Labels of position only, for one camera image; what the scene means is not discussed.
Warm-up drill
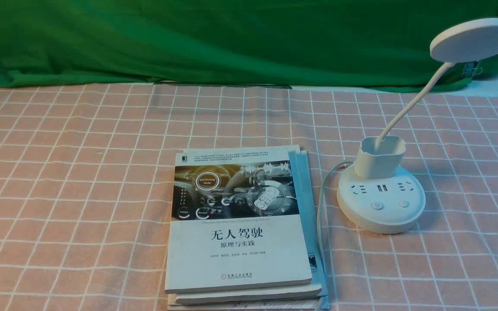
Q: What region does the white desk lamp with sockets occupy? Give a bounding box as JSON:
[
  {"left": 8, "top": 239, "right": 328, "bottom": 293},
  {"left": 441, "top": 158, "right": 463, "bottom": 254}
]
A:
[{"left": 336, "top": 17, "right": 498, "bottom": 234}]

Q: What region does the white self-driving book top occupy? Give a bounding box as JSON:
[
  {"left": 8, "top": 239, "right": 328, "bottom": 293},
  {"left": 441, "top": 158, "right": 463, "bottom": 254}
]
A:
[{"left": 164, "top": 145, "right": 312, "bottom": 295}]

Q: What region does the green backdrop cloth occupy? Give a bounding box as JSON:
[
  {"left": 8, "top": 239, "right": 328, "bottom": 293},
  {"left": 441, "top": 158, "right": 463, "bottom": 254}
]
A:
[{"left": 0, "top": 0, "right": 498, "bottom": 92}]

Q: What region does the blue bottom book in stack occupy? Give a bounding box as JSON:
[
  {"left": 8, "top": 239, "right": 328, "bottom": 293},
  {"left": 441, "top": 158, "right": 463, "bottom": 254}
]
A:
[{"left": 167, "top": 150, "right": 329, "bottom": 311}]

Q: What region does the metal binder clip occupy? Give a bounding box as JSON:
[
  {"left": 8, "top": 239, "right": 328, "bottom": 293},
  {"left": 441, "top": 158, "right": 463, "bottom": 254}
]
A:
[{"left": 462, "top": 61, "right": 483, "bottom": 79}]

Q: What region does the white lamp power cable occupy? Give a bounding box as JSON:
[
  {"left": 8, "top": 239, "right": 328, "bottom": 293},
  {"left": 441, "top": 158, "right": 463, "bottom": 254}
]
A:
[{"left": 316, "top": 160, "right": 354, "bottom": 255}]

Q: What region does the pink checkered tablecloth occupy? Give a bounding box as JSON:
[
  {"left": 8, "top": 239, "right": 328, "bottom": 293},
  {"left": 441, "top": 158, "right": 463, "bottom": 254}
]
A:
[{"left": 0, "top": 84, "right": 498, "bottom": 311}]

